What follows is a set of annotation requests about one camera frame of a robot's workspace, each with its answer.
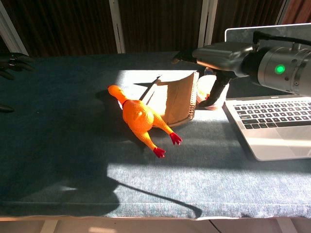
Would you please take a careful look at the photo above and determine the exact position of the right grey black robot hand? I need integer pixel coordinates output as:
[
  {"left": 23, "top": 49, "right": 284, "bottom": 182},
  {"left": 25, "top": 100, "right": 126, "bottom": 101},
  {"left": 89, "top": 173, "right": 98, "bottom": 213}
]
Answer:
[{"left": 171, "top": 41, "right": 255, "bottom": 108}]

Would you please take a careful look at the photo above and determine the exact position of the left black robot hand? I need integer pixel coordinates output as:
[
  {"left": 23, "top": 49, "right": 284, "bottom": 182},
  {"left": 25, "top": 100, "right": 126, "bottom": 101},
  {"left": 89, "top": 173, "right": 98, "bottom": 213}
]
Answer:
[{"left": 0, "top": 52, "right": 36, "bottom": 114}]

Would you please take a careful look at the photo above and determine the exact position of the round paper cup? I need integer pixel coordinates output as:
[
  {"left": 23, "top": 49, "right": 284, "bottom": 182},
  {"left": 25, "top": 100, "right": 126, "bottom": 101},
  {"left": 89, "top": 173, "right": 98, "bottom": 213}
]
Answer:
[{"left": 196, "top": 67, "right": 230, "bottom": 111}]

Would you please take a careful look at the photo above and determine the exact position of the slim pen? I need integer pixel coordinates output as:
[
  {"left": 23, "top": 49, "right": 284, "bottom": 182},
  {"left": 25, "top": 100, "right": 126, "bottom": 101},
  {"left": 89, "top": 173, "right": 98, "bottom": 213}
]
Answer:
[{"left": 138, "top": 75, "right": 162, "bottom": 101}]

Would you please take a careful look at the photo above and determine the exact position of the red curtain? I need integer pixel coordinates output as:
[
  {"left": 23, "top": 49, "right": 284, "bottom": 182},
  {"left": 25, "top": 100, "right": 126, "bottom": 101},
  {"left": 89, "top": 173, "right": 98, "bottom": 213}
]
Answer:
[{"left": 281, "top": 0, "right": 311, "bottom": 25}]

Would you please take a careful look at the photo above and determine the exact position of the dark blue table cloth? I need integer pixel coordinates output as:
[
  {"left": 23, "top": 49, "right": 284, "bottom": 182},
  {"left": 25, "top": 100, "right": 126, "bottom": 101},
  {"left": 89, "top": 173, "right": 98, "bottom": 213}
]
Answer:
[{"left": 0, "top": 50, "right": 311, "bottom": 219}]

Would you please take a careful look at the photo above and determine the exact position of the orange rubber chicken toy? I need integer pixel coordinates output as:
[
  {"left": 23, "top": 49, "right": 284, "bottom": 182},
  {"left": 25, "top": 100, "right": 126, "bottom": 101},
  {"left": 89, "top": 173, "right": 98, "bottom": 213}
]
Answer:
[{"left": 107, "top": 84, "right": 183, "bottom": 159}]

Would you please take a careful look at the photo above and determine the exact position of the white window frame post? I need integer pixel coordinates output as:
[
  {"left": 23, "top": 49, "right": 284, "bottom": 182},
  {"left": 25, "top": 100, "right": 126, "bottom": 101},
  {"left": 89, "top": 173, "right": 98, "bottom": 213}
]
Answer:
[
  {"left": 198, "top": 0, "right": 218, "bottom": 48},
  {"left": 108, "top": 0, "right": 126, "bottom": 54},
  {"left": 0, "top": 2, "right": 29, "bottom": 56},
  {"left": 276, "top": 0, "right": 292, "bottom": 25}
]

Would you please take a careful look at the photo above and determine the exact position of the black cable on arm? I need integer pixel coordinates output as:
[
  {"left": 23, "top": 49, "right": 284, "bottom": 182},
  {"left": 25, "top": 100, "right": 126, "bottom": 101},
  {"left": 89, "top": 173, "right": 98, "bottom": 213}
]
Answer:
[{"left": 252, "top": 31, "right": 311, "bottom": 49}]

